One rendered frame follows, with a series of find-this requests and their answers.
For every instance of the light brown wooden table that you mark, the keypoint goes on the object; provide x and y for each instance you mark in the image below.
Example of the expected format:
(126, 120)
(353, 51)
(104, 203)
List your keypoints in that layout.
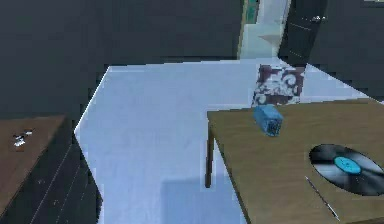
(286, 173)

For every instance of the thin grey pencil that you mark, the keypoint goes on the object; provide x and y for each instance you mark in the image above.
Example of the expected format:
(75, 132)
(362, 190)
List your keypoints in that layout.
(321, 196)

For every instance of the small blue box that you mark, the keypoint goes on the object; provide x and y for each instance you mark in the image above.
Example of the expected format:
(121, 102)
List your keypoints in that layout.
(268, 120)

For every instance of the small silver keys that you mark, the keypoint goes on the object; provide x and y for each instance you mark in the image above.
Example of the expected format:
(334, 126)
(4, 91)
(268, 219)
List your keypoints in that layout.
(20, 138)

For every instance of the dark room door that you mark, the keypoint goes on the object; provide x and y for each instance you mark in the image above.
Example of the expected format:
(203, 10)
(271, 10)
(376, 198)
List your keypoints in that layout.
(301, 31)

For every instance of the dark brown chest of drawers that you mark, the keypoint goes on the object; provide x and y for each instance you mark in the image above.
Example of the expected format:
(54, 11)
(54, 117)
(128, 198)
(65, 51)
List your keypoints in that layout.
(36, 173)

